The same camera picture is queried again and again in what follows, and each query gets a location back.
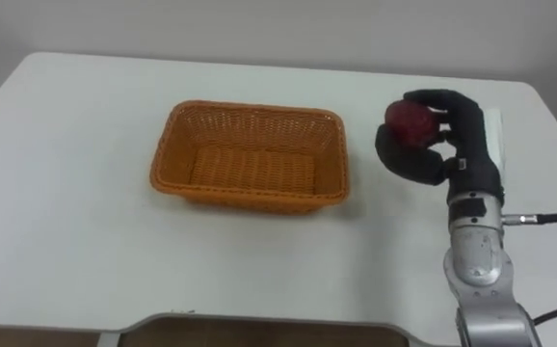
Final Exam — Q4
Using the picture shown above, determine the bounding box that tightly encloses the orange woven basket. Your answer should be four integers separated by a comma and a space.
149, 99, 351, 215

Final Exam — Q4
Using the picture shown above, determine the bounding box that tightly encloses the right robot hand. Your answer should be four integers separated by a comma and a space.
374, 89, 506, 206

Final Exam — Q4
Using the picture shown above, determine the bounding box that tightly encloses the white desk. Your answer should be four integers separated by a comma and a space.
0, 51, 557, 347

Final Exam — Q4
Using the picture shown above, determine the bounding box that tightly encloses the red soft toy fruit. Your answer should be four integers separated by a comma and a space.
385, 99, 439, 149

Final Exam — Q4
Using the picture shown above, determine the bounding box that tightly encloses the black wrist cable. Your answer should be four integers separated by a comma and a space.
501, 211, 557, 327

